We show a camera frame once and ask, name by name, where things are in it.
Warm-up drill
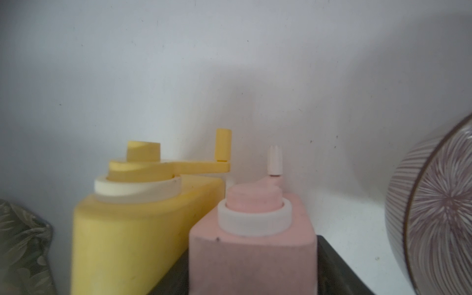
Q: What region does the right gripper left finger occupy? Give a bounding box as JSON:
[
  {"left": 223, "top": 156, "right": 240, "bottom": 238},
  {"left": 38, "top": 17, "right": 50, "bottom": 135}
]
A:
[{"left": 148, "top": 250, "right": 189, "bottom": 295}]

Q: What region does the pink ribbed bowl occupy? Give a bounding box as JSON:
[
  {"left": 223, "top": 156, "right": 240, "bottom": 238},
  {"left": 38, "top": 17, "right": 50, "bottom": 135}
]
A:
[{"left": 385, "top": 116, "right": 472, "bottom": 295}]

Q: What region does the yellow block pencil sharpener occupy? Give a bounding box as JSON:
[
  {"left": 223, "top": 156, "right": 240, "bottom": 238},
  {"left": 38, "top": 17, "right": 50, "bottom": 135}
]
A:
[{"left": 70, "top": 129, "right": 232, "bottom": 295}]

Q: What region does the pink rounded pencil sharpener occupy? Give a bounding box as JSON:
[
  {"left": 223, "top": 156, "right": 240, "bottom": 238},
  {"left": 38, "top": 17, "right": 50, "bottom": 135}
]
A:
[{"left": 189, "top": 146, "right": 318, "bottom": 295}]

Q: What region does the cream canvas tote bag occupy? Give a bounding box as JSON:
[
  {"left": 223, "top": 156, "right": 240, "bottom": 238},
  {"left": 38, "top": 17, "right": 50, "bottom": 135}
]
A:
[{"left": 1, "top": 199, "right": 57, "bottom": 295}]

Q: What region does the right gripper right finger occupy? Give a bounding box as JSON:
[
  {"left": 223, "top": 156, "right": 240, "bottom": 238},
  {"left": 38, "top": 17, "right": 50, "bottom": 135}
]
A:
[{"left": 317, "top": 236, "right": 374, "bottom": 295}]

